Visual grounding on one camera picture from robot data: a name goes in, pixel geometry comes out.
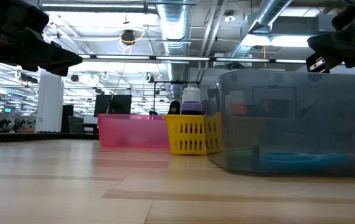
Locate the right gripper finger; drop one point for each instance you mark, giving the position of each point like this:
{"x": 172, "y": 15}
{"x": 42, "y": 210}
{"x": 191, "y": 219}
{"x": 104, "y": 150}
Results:
{"x": 342, "y": 46}

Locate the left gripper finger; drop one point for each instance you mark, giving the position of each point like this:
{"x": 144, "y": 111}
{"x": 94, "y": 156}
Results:
{"x": 56, "y": 71}
{"x": 50, "y": 53}

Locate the orange paint bottle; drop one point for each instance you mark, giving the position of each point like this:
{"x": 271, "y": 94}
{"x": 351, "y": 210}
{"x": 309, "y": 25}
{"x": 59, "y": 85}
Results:
{"x": 236, "y": 105}

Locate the purple paint bottle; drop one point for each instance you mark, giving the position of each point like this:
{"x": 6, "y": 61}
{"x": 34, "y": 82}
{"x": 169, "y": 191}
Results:
{"x": 191, "y": 102}

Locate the green scissors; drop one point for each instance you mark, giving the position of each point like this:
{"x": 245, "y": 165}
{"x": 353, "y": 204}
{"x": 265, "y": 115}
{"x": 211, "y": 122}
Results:
{"x": 239, "y": 154}

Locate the white building column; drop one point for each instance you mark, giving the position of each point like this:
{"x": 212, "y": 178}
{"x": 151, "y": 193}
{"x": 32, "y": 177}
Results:
{"x": 50, "y": 102}

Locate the grey office chair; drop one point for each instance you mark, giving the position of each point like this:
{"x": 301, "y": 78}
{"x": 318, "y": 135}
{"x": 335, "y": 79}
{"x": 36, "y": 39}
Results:
{"x": 76, "y": 124}

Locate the green exit sign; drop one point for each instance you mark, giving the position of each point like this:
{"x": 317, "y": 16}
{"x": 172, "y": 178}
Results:
{"x": 7, "y": 109}

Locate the black office monitors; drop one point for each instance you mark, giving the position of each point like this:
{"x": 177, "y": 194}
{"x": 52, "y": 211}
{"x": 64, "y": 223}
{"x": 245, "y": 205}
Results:
{"x": 112, "y": 105}

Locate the grey translucent plastic bin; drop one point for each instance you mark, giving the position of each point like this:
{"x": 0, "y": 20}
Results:
{"x": 289, "y": 124}

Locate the red plastic tray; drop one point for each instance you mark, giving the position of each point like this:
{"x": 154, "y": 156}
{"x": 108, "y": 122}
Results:
{"x": 134, "y": 130}

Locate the person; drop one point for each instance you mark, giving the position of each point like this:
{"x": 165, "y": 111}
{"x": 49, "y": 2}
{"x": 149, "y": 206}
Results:
{"x": 174, "y": 108}

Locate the long horizontal light bar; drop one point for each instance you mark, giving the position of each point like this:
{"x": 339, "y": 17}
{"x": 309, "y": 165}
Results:
{"x": 196, "y": 58}

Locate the yellow plastic basket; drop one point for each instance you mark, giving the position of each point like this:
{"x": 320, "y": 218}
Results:
{"x": 185, "y": 133}

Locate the black aluminium table frame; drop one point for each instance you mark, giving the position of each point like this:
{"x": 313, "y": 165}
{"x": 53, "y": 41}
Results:
{"x": 40, "y": 137}

